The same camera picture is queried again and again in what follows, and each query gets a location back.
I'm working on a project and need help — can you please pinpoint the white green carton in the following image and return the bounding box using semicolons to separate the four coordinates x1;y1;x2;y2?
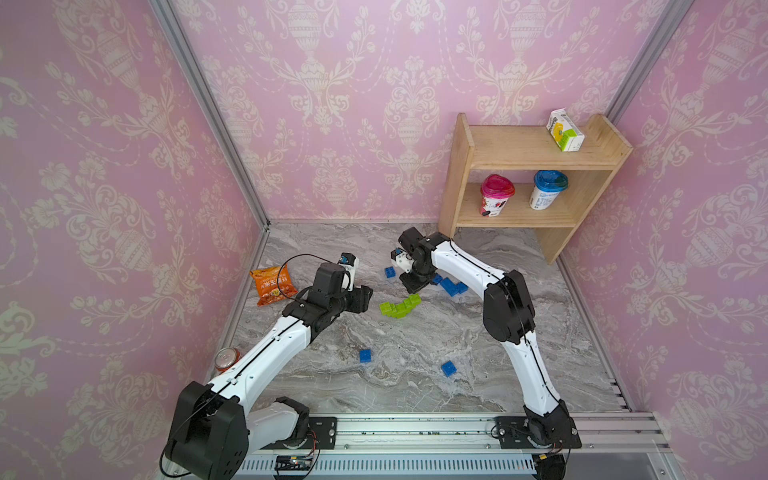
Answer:
546;109;585;152

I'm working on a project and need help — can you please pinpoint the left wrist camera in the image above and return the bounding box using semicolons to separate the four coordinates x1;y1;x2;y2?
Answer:
338;252;359;291

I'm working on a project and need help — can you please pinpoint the green 2x2 lego brick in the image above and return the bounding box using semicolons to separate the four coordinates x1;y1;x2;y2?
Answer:
379;302;395;316
404;294;421;309

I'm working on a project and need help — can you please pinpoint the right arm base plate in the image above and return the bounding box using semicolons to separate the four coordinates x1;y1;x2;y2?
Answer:
490;416;583;451

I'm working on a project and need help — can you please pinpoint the blue lego brick assembly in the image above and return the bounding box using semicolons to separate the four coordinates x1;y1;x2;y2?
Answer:
431;274;468;297

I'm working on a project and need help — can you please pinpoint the red soda can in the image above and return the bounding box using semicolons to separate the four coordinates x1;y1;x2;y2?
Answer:
214;347;242;373

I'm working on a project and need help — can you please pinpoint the pink lid yogurt cup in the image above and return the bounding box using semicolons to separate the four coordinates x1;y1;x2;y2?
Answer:
480;174;516;217

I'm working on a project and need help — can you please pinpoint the blue 2x2 lego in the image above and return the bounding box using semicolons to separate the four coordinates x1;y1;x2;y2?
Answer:
441;361;457;378
359;349;372;364

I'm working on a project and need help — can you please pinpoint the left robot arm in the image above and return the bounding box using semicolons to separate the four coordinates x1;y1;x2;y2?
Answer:
159;253;372;479

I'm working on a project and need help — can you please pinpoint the blue lid yogurt cup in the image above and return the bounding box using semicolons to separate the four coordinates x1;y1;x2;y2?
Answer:
529;170;569;211

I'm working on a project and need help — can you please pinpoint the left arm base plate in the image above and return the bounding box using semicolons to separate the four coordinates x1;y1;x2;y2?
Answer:
276;416;338;450

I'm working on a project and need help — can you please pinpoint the orange snack bag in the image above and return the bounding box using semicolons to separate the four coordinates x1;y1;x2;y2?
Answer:
249;266;298;307

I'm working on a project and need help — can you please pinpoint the aluminium front rail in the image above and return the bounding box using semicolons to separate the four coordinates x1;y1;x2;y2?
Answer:
155;411;685;480

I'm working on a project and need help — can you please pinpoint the blue 2x2 lego front left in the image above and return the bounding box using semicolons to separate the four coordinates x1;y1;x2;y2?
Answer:
359;349;372;364

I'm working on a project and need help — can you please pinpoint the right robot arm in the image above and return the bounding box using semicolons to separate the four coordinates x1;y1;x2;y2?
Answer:
391;227;582;449

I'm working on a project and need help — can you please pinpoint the blue 2x2 lego front right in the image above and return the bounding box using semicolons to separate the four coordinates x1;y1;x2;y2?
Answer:
441;361;457;378

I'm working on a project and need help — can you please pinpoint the wooden shelf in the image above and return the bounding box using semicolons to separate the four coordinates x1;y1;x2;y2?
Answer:
438;113;633;264

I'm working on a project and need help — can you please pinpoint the green 2x4 lego brick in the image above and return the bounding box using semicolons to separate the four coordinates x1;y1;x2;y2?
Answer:
391;304;412;319

